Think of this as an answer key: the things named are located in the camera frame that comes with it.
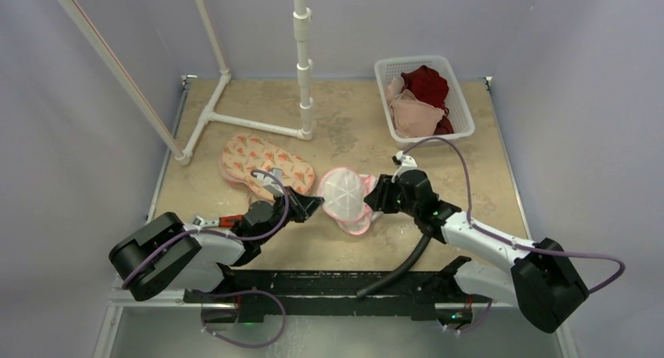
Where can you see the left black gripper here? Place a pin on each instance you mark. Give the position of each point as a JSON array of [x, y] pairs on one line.
[[301, 206]]

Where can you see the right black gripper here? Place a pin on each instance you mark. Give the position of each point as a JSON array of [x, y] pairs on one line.
[[387, 196]]

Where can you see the white mesh laundry bag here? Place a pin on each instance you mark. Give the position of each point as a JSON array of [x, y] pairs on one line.
[[343, 191]]

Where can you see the floral mesh laundry bag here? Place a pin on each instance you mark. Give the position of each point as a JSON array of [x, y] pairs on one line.
[[245, 152]]

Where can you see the beige tan bra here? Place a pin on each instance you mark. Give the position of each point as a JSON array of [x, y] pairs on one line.
[[413, 118]]

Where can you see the dark red bra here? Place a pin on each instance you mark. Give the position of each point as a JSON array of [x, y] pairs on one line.
[[428, 86], [444, 127]]

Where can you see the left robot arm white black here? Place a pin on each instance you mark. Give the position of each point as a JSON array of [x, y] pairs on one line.
[[167, 254]]

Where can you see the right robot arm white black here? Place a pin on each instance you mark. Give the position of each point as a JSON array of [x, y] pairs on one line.
[[536, 277]]

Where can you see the pink bra in basket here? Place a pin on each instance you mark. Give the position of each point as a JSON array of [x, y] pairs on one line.
[[394, 90]]

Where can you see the red adjustable wrench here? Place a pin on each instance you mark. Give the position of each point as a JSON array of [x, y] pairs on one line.
[[225, 222]]

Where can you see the white plastic basket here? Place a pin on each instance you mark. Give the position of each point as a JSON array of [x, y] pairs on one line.
[[459, 112]]

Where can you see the white pvc pipe rack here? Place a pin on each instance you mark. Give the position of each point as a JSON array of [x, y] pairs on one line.
[[302, 18]]

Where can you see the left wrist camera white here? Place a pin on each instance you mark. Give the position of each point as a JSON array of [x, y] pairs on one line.
[[272, 182]]

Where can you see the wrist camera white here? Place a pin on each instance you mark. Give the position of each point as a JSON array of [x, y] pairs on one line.
[[272, 182], [403, 163]]

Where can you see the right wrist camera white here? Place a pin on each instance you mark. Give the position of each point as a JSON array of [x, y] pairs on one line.
[[403, 163]]

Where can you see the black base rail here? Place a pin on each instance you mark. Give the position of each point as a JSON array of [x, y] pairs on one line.
[[251, 294]]

